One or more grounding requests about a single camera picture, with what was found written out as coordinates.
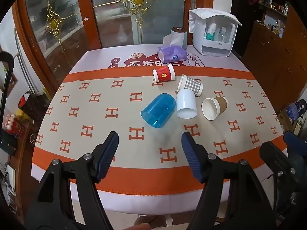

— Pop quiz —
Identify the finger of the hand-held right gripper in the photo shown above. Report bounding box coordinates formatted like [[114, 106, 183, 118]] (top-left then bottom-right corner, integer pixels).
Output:
[[260, 141, 298, 197], [283, 131, 307, 160]]

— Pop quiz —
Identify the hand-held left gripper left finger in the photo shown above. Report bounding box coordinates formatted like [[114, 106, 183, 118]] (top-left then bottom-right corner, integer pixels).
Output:
[[24, 131, 120, 230]]

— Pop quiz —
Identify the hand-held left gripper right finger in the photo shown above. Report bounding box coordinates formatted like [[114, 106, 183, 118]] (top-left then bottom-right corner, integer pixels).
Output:
[[181, 131, 277, 230]]

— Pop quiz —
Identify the brown paper cup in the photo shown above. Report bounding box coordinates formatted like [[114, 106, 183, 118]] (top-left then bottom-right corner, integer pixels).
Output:
[[202, 96, 229, 121]]

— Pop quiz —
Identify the white plastic cup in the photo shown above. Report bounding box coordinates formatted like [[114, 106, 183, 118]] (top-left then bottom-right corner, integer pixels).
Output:
[[176, 89, 198, 119]]

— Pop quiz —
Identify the transparent blue plastic cup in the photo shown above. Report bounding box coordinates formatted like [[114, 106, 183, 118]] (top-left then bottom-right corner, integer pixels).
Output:
[[140, 93, 177, 128]]

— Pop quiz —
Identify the grey checkered paper cup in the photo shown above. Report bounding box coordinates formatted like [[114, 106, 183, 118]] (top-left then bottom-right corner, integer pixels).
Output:
[[177, 74, 204, 97]]

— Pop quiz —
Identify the red paper cup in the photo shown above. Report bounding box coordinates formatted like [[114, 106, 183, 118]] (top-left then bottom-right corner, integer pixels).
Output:
[[153, 64, 176, 83]]

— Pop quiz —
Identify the cardboard box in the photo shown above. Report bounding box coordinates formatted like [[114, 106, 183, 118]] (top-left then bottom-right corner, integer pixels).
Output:
[[278, 108, 296, 132]]

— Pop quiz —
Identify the blue printed box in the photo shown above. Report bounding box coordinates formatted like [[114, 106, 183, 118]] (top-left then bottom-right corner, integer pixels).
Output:
[[286, 103, 303, 123]]

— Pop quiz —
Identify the beige orange patterned blanket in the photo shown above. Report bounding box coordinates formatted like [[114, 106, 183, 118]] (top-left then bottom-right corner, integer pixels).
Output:
[[31, 67, 288, 197]]

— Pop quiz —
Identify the wooden cabinet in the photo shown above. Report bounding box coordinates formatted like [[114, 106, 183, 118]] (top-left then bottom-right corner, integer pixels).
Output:
[[242, 0, 307, 117]]

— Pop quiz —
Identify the dark waste bin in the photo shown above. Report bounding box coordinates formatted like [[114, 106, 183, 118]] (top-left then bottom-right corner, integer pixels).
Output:
[[18, 90, 47, 124]]

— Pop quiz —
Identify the orange patterned tablecloth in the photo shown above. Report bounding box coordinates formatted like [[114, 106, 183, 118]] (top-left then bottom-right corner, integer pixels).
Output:
[[30, 44, 289, 218]]

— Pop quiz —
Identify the purple tissue pack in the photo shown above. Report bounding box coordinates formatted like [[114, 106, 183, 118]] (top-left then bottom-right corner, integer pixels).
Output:
[[157, 34, 188, 63]]

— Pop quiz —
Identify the red snack box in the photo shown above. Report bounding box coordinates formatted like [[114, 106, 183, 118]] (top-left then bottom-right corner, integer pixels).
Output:
[[2, 113, 25, 138]]

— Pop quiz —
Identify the white cosmetics organiser box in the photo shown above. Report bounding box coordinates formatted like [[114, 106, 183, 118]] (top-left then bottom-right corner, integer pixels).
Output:
[[192, 14, 238, 58]]

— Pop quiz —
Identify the toilet paper roll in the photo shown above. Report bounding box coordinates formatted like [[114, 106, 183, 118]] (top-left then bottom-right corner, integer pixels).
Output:
[[170, 26, 188, 50]]

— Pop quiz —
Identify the wooden glass sliding door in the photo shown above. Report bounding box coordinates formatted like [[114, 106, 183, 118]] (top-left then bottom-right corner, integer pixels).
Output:
[[12, 0, 101, 94], [79, 0, 217, 49]]

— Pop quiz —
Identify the white folded towel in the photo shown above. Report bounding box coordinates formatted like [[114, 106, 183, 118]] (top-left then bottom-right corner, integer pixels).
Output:
[[188, 8, 242, 34]]

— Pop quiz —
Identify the black stand frame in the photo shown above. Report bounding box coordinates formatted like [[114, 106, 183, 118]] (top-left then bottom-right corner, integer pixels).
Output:
[[0, 51, 18, 156]]

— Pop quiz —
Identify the wall shelf with small bottles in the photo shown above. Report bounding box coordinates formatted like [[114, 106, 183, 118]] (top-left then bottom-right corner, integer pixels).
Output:
[[258, 0, 291, 39]]

